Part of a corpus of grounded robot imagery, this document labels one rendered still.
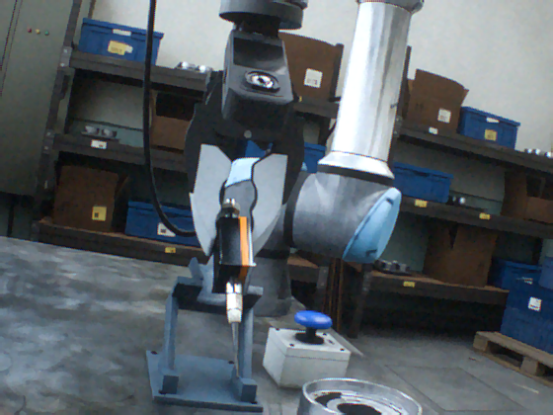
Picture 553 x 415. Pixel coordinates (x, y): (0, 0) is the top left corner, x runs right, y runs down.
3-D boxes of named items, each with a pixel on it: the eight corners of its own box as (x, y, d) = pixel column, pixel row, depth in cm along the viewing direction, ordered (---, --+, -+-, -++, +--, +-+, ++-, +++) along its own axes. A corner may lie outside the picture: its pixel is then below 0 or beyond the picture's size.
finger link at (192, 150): (227, 200, 53) (253, 98, 52) (229, 203, 51) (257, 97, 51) (172, 186, 52) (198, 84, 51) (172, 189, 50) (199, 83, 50)
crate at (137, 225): (198, 240, 432) (204, 208, 431) (204, 249, 396) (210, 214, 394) (123, 227, 421) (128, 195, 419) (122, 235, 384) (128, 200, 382)
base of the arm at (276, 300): (190, 286, 106) (199, 227, 105) (275, 297, 110) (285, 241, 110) (203, 308, 92) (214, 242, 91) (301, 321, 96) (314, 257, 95)
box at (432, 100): (465, 137, 438) (473, 86, 436) (398, 119, 417) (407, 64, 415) (434, 135, 476) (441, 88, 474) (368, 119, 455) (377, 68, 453)
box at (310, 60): (335, 103, 405) (345, 45, 403) (249, 85, 394) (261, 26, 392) (321, 107, 440) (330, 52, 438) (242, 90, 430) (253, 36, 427)
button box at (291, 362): (342, 391, 65) (352, 349, 65) (278, 387, 63) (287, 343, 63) (317, 367, 73) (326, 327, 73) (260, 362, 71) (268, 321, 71)
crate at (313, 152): (302, 176, 448) (308, 145, 447) (320, 180, 412) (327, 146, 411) (230, 163, 434) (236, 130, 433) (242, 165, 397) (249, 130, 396)
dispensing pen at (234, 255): (221, 363, 43) (216, 183, 54) (213, 388, 46) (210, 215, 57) (253, 365, 43) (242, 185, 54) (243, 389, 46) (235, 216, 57)
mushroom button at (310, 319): (328, 365, 66) (338, 320, 66) (292, 362, 65) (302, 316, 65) (316, 353, 70) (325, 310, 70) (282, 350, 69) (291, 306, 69)
